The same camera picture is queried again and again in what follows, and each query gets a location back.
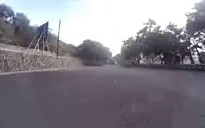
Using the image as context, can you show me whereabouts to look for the blue signboard on frame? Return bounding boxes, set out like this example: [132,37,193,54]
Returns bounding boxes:
[26,21,52,54]

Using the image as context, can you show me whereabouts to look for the pale kerb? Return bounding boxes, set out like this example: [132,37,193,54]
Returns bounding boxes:
[0,67,71,78]

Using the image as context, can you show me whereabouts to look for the low dark wall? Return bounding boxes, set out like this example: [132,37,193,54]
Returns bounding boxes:
[129,63,205,72]

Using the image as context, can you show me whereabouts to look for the dark asphalt road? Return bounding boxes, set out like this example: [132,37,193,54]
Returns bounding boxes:
[0,64,205,128]

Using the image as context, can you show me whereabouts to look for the stone retaining wall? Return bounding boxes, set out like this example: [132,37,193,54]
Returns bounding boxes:
[0,41,78,75]

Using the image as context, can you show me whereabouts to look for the trees on slope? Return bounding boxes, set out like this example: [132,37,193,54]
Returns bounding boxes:
[0,0,78,57]

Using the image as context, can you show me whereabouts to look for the dark round bush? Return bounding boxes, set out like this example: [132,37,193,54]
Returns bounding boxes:
[75,39,113,67]

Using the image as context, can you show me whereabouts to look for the dark pole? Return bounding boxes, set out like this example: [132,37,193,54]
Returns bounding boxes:
[55,19,62,60]

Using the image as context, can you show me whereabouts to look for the row of trees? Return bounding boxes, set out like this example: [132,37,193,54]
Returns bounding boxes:
[118,0,205,66]

